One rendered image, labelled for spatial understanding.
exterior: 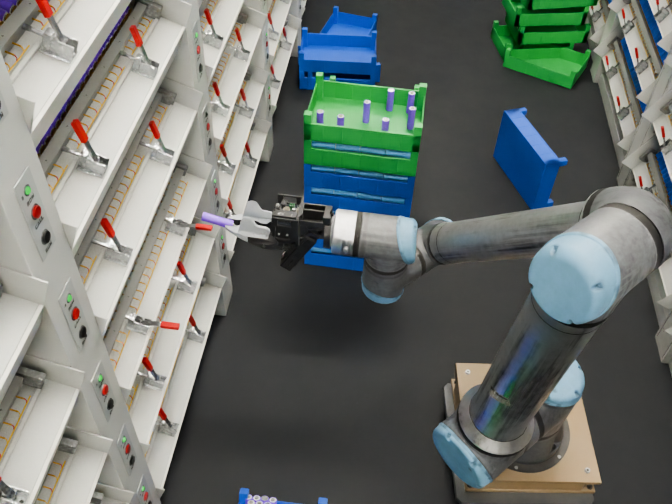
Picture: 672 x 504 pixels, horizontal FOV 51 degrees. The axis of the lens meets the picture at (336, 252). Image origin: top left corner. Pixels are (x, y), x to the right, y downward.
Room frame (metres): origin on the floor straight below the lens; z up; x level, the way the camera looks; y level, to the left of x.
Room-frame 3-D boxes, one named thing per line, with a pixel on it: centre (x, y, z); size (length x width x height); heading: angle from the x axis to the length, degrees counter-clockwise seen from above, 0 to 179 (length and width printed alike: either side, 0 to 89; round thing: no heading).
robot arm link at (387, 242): (0.98, -0.10, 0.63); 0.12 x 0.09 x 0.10; 85
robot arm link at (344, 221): (0.99, -0.01, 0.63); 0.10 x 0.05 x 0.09; 175
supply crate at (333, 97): (1.55, -0.06, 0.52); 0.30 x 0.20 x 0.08; 83
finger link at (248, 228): (0.99, 0.18, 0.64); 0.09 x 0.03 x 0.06; 89
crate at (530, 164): (1.91, -0.64, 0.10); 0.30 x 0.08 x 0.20; 19
